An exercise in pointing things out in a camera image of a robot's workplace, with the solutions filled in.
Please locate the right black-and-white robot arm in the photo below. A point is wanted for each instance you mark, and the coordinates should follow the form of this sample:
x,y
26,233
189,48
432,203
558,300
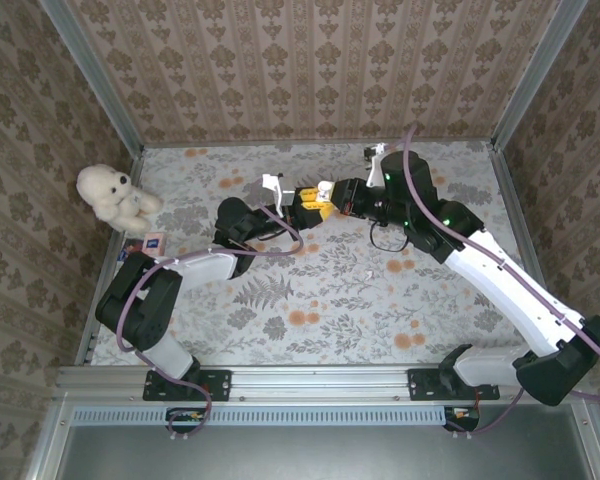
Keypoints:
x,y
560,365

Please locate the left black-and-white robot arm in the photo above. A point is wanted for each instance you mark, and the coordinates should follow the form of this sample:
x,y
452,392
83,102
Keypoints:
x,y
135,305

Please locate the dark blue card packet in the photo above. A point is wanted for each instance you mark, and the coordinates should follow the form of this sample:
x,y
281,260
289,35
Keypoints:
x,y
131,249

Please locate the white teddy bear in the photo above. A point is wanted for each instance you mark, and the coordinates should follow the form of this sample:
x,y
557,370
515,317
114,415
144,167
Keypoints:
x,y
112,195

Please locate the grey metal sheet panel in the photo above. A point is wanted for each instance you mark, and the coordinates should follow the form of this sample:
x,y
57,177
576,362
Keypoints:
x,y
320,455

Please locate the aluminium table back rail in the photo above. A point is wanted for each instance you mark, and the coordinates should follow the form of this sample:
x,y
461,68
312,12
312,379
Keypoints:
x,y
320,142

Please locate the aluminium table side rail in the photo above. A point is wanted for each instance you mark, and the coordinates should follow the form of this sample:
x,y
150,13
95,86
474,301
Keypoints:
x,y
512,200
86,347

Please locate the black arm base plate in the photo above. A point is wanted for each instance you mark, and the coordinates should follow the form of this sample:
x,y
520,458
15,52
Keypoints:
x,y
215,385
422,385

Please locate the aluminium mounting rail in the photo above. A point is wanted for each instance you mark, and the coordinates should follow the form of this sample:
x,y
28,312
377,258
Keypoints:
x,y
320,382

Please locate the aluminium frame corner post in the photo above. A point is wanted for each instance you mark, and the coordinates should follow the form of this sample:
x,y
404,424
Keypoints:
x,y
540,75
92,75

